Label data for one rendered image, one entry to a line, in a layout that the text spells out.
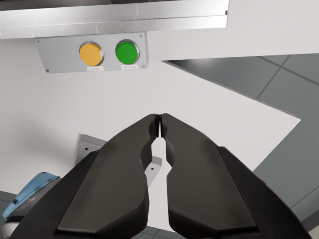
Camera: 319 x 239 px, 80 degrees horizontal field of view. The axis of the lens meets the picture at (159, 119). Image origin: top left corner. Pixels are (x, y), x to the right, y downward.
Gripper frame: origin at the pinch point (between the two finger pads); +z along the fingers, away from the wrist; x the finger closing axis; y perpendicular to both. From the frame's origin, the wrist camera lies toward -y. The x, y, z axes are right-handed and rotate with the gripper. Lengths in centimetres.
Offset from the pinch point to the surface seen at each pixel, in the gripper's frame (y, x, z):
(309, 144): 108, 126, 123
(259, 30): 0.3, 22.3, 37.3
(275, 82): 48, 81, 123
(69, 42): -0.7, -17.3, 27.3
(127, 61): 2.9, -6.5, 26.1
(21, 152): 34, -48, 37
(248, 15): -2.8, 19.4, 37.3
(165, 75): 9.9, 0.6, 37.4
